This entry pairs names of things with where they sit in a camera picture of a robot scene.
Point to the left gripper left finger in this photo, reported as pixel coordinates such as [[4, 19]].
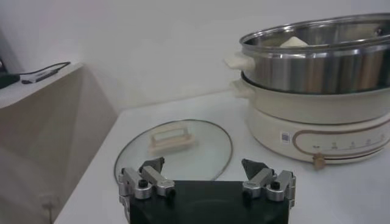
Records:
[[158, 181]]

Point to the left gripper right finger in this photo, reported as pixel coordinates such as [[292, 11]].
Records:
[[259, 180]]

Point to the round glass lid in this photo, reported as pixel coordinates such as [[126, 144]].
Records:
[[207, 152]]

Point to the white steamed baozi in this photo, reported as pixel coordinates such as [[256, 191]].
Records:
[[294, 42]]

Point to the stainless steel steamer pot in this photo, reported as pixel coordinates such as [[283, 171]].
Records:
[[320, 73]]

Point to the cream electric cooker base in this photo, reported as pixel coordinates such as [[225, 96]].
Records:
[[304, 109]]

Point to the white side table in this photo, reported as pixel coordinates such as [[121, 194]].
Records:
[[45, 137]]

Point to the grey usb hub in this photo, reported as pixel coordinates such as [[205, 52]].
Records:
[[39, 76]]

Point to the open dark grey laptop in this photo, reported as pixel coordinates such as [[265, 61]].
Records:
[[2, 67]]

